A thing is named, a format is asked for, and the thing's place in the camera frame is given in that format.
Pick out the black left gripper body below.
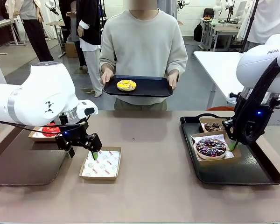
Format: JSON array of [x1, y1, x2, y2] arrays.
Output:
[[55, 130, 89, 151]]

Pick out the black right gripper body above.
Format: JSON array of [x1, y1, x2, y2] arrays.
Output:
[[232, 102, 275, 146]]

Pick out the chocolate frosted donut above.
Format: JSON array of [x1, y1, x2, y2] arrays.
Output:
[[204, 122, 226, 133]]

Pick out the cardboard donut box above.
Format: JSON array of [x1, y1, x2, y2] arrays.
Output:
[[28, 126, 61, 142], [190, 131, 242, 167], [199, 116, 229, 133], [78, 146, 122, 181]]

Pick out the red glazed donut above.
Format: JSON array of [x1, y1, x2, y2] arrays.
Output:
[[41, 123, 61, 137]]

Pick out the purple sprinkled donut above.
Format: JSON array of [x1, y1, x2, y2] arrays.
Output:
[[194, 137, 227, 161]]

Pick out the yellow frosted donut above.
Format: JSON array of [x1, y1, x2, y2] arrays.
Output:
[[116, 79, 137, 92]]

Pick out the black serving tray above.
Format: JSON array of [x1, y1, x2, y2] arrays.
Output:
[[102, 75, 174, 98]]

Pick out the person's left forearm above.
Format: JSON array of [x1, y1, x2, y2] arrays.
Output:
[[165, 44, 189, 74]]

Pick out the black plastic table tray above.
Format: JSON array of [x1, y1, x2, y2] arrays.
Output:
[[179, 113, 280, 186]]

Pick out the brown plastic tray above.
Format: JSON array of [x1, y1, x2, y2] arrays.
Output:
[[0, 121, 72, 187]]

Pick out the person's right hand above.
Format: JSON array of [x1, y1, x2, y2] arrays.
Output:
[[100, 70, 114, 86]]

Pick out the person's left hand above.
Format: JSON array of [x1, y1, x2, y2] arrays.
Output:
[[167, 71, 179, 91]]

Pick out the red round stool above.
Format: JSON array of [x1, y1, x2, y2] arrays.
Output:
[[206, 106, 235, 112]]

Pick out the large white table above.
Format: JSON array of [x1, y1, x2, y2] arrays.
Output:
[[193, 50, 248, 103]]

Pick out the mannequin black top cream trousers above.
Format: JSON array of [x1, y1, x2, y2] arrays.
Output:
[[76, 0, 105, 98]]

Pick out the brown cardboard carton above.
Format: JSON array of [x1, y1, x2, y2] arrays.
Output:
[[64, 41, 79, 58]]

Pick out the white workshop desk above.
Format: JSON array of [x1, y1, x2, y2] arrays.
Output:
[[199, 17, 242, 52]]

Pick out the black stand pole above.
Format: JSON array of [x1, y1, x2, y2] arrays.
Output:
[[239, 0, 259, 54]]

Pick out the black backpack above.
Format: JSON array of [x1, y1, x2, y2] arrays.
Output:
[[193, 22, 204, 43]]

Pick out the mannequin with black trousers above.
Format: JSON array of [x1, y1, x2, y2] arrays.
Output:
[[5, 0, 54, 62]]

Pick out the person in beige sweater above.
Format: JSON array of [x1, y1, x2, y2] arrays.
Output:
[[99, 0, 189, 112]]

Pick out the mannequin in dark clothes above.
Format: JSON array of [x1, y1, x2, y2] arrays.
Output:
[[58, 0, 88, 70]]

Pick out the small white desk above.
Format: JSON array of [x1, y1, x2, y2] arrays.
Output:
[[46, 21, 66, 59]]

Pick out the white side table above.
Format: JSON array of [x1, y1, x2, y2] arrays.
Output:
[[0, 18, 26, 56]]

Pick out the thick black cable sleeve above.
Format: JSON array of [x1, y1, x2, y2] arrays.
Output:
[[233, 55, 280, 138]]

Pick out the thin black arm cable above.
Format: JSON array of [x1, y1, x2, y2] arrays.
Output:
[[0, 116, 87, 133]]

